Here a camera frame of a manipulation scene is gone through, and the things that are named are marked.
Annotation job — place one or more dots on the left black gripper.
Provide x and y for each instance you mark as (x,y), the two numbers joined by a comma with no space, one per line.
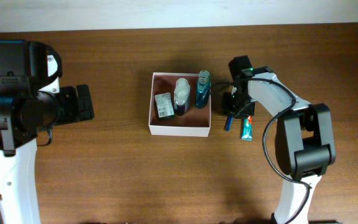
(70,97)

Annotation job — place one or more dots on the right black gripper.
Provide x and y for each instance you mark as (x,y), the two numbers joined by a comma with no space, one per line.
(228,108)

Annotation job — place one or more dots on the blue disposable razor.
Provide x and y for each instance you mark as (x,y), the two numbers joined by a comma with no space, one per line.
(228,123)

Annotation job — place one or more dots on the green red toothpaste tube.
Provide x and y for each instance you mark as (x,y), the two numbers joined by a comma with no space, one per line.
(247,129)

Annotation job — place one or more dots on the teal mouthwash bottle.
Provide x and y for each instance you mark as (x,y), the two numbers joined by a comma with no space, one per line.
(203,89)

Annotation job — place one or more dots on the green white soap box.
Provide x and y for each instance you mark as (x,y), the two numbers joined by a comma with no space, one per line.
(164,105)

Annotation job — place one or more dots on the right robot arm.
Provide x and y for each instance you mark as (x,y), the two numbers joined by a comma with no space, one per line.
(298,142)

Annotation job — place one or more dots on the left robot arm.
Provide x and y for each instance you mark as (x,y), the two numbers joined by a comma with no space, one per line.
(31,101)

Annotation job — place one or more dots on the white cardboard box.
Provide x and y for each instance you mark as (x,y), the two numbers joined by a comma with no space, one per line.
(195,122)

